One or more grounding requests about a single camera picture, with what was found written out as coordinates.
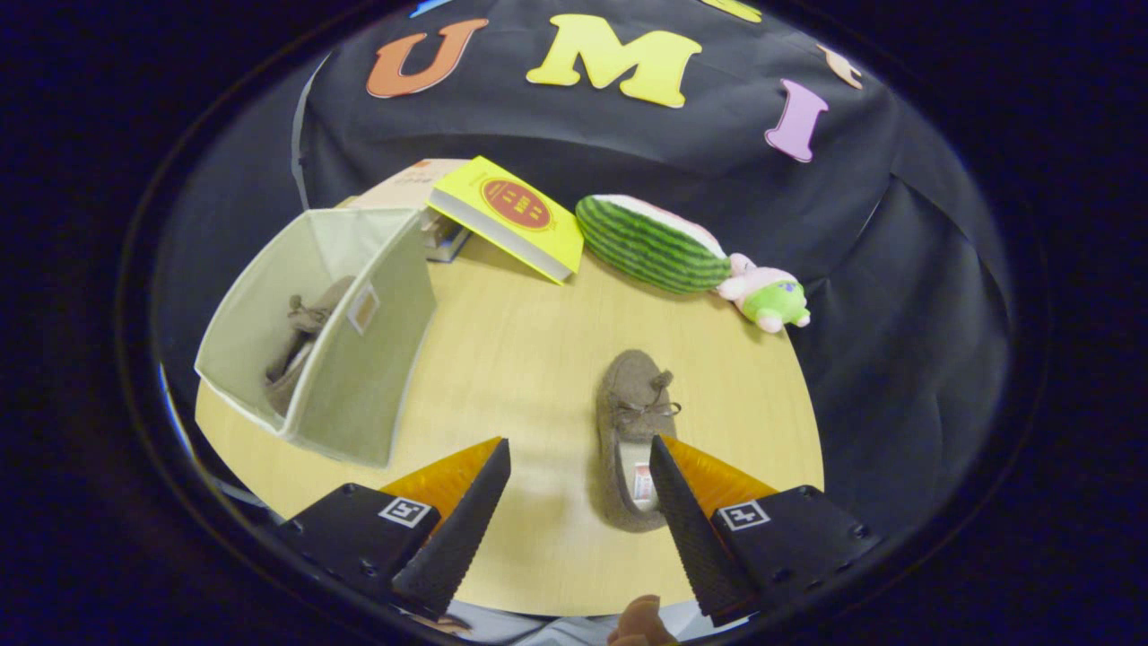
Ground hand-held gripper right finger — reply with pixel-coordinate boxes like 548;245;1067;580
648;435;884;627

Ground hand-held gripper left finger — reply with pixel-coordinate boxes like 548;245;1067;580
278;437;512;620

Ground brown suede shoe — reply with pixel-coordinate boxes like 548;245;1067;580
265;275;357;415
596;350;683;534

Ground grey-green fabric storage box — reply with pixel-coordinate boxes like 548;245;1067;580
195;207;439;468

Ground person's light grey clothing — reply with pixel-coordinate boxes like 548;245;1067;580
408;599;750;646

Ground pink and green plush toy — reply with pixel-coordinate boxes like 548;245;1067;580
716;253;813;335

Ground watermelon slice plush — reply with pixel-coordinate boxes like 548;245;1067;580
575;194;732;295

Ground dark book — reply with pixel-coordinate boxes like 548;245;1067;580
420;214;474;264

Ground yellow book with red label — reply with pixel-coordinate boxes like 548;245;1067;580
427;155;586;286

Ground beige book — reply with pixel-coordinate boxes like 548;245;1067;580
345;159;472;212

